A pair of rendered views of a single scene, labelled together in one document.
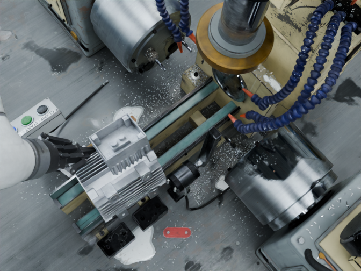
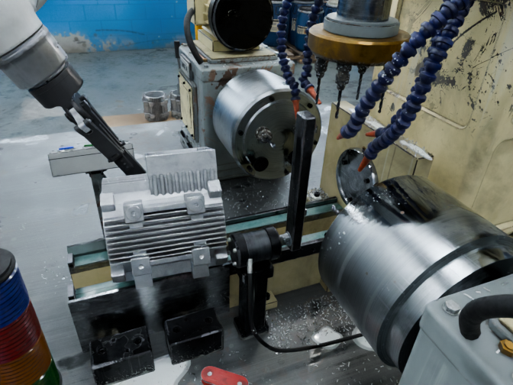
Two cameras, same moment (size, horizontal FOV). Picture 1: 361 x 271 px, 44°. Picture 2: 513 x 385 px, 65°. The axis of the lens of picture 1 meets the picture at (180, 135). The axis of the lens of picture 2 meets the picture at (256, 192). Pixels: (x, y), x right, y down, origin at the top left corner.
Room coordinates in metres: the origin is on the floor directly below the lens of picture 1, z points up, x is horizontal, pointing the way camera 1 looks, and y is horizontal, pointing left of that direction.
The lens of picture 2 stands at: (-0.18, -0.29, 1.48)
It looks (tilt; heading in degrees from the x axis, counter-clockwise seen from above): 33 degrees down; 28
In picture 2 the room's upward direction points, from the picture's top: 2 degrees clockwise
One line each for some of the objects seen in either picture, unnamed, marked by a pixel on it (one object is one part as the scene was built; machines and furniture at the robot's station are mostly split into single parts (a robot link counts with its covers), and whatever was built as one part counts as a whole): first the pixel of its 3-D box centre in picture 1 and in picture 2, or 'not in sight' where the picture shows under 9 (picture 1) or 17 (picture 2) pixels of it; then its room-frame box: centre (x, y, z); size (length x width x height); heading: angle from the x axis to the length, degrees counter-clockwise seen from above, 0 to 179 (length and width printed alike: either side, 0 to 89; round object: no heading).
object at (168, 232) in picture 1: (177, 232); (224, 381); (0.17, -0.05, 0.81); 0.09 x 0.03 x 0.02; 101
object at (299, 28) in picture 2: not in sight; (306, 28); (5.40, 2.01, 0.37); 1.20 x 0.80 x 0.74; 135
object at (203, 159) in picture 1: (207, 148); (298, 186); (0.35, -0.08, 1.12); 0.04 x 0.03 x 0.26; 141
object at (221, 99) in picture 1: (241, 76); (374, 192); (0.66, -0.15, 0.97); 0.30 x 0.11 x 0.34; 51
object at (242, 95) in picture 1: (229, 81); (354, 180); (0.61, -0.11, 1.02); 0.15 x 0.02 x 0.15; 51
